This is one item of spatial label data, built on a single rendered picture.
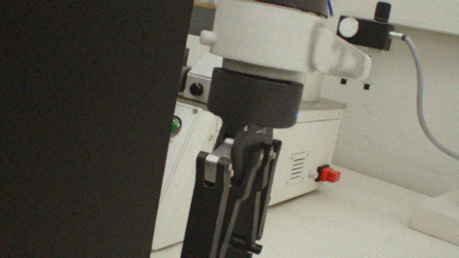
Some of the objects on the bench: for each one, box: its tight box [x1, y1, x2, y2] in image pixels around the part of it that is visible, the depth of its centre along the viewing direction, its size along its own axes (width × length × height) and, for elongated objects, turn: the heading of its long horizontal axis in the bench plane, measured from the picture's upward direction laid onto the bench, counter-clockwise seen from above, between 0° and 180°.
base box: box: [151, 108, 343, 251], centre depth 99 cm, size 54×38×17 cm
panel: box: [158, 101, 202, 209], centre depth 80 cm, size 2×30×19 cm, turn 12°
